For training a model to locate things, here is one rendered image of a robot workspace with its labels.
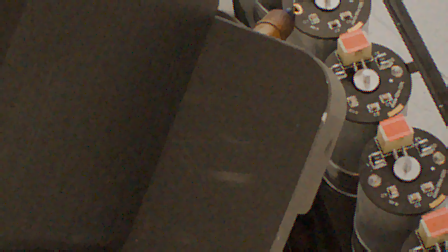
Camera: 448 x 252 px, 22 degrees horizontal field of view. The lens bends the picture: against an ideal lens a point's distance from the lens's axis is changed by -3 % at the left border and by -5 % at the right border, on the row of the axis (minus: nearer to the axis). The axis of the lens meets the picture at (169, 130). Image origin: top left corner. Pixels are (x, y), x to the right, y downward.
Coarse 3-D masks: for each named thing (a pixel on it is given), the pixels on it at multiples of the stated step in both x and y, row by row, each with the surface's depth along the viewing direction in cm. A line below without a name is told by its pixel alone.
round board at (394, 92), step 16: (384, 48) 30; (336, 64) 30; (352, 64) 30; (368, 64) 30; (384, 64) 30; (400, 64) 30; (384, 80) 30; (400, 80) 30; (352, 96) 30; (368, 96) 30; (384, 96) 29; (400, 96) 30; (352, 112) 29; (368, 112) 29; (384, 112) 29
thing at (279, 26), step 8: (272, 16) 30; (280, 16) 30; (288, 16) 30; (264, 24) 30; (272, 24) 30; (280, 24) 30; (288, 24) 30; (264, 32) 29; (272, 32) 29; (280, 32) 30; (288, 32) 30
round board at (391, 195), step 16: (416, 128) 29; (368, 144) 29; (416, 144) 29; (432, 144) 29; (368, 160) 29; (384, 160) 29; (432, 160) 28; (368, 176) 28; (384, 176) 28; (432, 176) 28; (368, 192) 28; (384, 192) 28; (400, 192) 28; (416, 192) 28; (432, 192) 28; (384, 208) 28; (400, 208) 28; (416, 208) 28; (432, 208) 28
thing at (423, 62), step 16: (384, 0) 31; (400, 0) 31; (400, 16) 31; (400, 32) 31; (416, 32) 31; (416, 48) 30; (416, 64) 30; (432, 64) 30; (432, 80) 30; (432, 96) 29
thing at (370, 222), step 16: (400, 160) 29; (416, 160) 28; (400, 176) 28; (416, 176) 28; (368, 208) 29; (368, 224) 29; (384, 224) 29; (400, 224) 28; (416, 224) 28; (352, 240) 32; (368, 240) 30; (384, 240) 29; (400, 240) 29
